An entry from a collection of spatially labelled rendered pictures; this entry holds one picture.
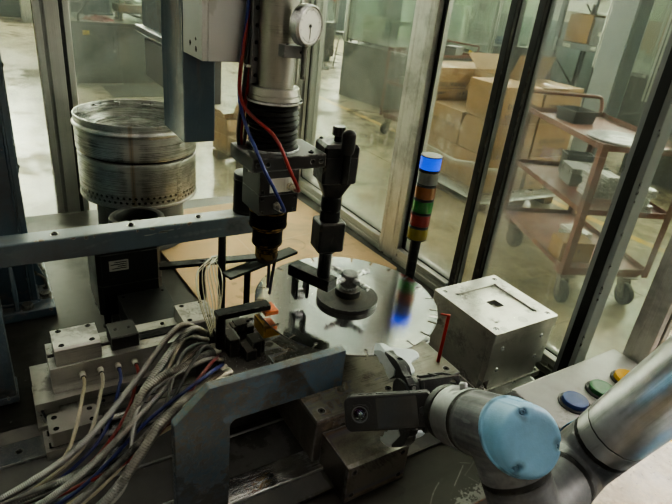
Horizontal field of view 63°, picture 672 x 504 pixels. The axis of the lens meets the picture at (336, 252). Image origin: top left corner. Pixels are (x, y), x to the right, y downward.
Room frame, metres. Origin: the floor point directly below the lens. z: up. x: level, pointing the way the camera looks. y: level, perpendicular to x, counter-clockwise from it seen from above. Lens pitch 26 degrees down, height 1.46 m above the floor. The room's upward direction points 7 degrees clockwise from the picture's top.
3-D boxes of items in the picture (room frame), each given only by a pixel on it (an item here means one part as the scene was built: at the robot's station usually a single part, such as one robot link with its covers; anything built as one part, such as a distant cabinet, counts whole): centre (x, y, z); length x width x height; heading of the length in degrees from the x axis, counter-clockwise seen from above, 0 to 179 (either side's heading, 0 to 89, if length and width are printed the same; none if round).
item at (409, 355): (0.69, -0.11, 0.96); 0.09 x 0.06 x 0.03; 21
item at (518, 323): (0.99, -0.34, 0.82); 0.18 x 0.18 x 0.15; 34
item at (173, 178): (1.39, 0.55, 0.93); 0.31 x 0.31 x 0.36
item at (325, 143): (0.79, 0.02, 1.17); 0.06 x 0.05 x 0.20; 115
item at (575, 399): (0.70, -0.41, 0.90); 0.04 x 0.04 x 0.02
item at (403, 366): (0.64, -0.11, 0.97); 0.09 x 0.02 x 0.05; 21
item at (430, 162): (1.12, -0.17, 1.14); 0.05 x 0.04 x 0.03; 34
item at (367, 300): (0.86, -0.03, 0.96); 0.11 x 0.11 x 0.03
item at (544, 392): (0.75, -0.46, 0.82); 0.28 x 0.11 x 0.15; 124
